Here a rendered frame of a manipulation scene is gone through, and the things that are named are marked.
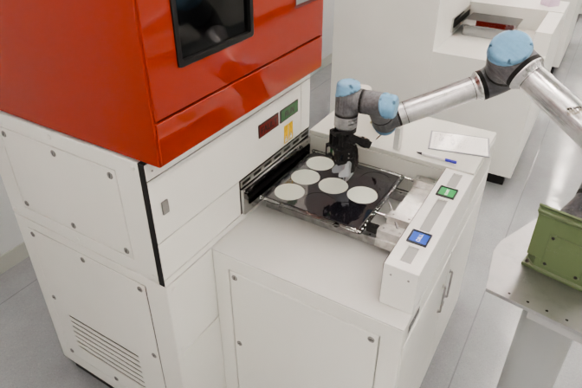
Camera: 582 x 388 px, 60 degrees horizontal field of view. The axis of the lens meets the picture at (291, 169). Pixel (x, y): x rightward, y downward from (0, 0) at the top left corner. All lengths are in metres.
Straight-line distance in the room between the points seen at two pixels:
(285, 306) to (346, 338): 0.20
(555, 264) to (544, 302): 0.12
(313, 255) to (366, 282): 0.19
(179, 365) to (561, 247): 1.19
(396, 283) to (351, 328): 0.19
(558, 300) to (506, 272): 0.15
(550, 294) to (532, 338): 0.24
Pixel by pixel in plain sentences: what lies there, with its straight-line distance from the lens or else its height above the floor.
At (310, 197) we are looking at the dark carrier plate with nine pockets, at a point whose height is 0.90.
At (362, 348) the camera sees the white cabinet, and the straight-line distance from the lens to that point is 1.51.
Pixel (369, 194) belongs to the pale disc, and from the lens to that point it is 1.70.
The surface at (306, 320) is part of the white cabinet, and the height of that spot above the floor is 0.70.
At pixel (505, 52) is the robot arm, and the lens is 1.56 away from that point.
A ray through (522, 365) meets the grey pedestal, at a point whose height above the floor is 0.45.
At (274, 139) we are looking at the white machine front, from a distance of 1.74.
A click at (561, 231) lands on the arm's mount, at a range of 1.58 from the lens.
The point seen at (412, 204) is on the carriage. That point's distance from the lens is 1.71.
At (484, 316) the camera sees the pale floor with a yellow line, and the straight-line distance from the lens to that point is 2.66.
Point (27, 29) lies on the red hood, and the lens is 1.41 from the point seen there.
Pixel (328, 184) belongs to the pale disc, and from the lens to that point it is 1.73.
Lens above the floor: 1.85
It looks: 31 degrees down
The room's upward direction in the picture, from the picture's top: straight up
